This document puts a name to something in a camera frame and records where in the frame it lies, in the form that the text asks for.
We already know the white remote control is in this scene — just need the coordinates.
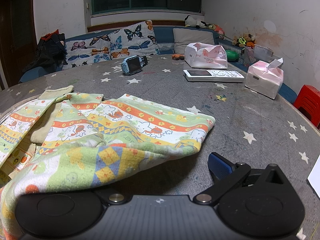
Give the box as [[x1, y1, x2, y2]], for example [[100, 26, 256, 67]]
[[183, 69, 245, 83]]

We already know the green round container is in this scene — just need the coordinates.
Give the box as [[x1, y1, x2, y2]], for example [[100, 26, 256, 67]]
[[225, 50, 240, 62]]

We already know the pink tissue pack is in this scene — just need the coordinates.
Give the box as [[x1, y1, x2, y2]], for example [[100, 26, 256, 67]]
[[244, 58, 284, 99]]

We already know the blue corner sofa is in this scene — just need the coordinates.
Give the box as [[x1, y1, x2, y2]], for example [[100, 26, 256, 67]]
[[19, 24, 298, 105]]

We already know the white paper sheet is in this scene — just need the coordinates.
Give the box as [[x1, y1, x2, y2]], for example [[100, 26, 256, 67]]
[[307, 152, 320, 191]]

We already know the clear plastic box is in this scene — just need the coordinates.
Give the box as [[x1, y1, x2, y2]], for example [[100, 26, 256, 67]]
[[243, 44, 274, 67]]

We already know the plush mouse toy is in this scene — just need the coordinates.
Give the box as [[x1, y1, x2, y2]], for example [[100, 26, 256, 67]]
[[246, 33, 257, 50]]

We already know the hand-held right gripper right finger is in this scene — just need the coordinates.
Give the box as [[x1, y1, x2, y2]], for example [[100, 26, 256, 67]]
[[193, 152, 288, 205]]

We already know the green orange patterned children's garment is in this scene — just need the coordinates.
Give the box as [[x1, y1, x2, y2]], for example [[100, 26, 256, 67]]
[[0, 86, 216, 240]]

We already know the orange red plush toy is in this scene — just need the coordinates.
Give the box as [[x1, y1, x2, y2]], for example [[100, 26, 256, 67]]
[[212, 24, 225, 36]]

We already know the black and white plush toy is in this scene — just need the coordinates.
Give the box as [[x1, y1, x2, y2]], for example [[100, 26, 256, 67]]
[[184, 15, 213, 29]]

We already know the grey pillow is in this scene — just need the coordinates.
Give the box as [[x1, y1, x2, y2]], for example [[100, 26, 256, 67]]
[[172, 28, 221, 54]]

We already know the small butterfly print cushion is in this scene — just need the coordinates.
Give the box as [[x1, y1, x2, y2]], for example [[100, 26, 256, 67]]
[[62, 30, 119, 68]]

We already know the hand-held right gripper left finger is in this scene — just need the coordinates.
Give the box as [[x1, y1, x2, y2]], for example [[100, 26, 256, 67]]
[[92, 190, 132, 205]]

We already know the dark clothing pile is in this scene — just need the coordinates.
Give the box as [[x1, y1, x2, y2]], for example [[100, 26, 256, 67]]
[[22, 29, 67, 73]]

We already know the red plastic stool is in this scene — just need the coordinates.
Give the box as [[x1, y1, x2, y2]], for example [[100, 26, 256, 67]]
[[293, 84, 320, 130]]

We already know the blue smartwatch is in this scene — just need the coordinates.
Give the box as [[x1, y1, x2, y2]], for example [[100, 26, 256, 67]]
[[121, 55, 149, 76]]

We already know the grey star-print table cover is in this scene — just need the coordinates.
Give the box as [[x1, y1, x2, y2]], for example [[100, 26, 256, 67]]
[[0, 53, 320, 240]]

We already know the dark brown wooden door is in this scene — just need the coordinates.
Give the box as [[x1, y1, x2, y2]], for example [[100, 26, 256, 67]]
[[0, 0, 38, 90]]

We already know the white pink plastic bag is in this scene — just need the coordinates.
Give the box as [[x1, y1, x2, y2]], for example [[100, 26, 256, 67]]
[[184, 42, 228, 69]]

